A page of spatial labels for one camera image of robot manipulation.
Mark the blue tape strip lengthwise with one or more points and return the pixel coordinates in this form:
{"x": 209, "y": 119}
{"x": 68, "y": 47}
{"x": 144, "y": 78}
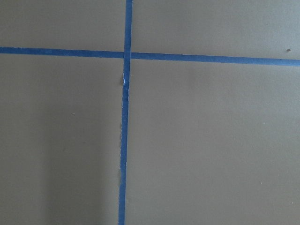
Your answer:
{"x": 124, "y": 113}

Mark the blue tape strip crosswise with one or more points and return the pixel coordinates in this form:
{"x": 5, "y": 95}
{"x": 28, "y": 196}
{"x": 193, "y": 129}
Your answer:
{"x": 150, "y": 56}

